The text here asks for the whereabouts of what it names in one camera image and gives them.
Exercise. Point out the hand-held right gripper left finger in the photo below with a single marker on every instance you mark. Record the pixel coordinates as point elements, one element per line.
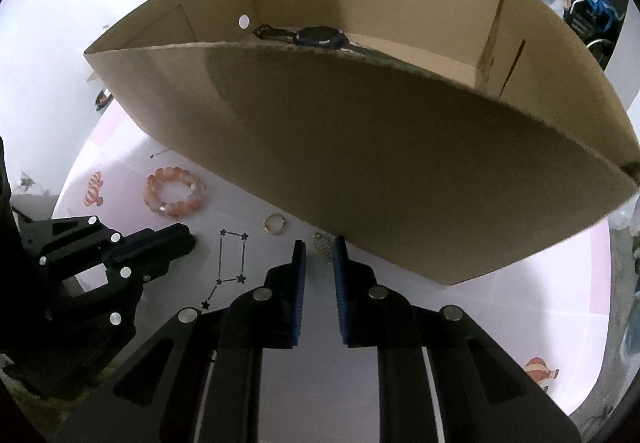
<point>299,293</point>

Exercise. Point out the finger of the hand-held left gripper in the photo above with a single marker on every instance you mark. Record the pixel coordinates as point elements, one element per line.
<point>150,265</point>
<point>160,238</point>

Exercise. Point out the wheelchair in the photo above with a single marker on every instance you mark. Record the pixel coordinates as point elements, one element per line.
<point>595,48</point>

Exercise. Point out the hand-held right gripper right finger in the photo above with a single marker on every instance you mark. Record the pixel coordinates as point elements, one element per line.
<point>341,293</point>

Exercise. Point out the dark blue smartwatch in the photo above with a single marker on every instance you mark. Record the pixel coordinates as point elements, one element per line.
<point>320,37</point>

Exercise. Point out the cardboard box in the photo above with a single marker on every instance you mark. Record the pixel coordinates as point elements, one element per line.
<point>375,148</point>

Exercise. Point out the blue bag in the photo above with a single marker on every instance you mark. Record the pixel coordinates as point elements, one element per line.
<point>595,5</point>

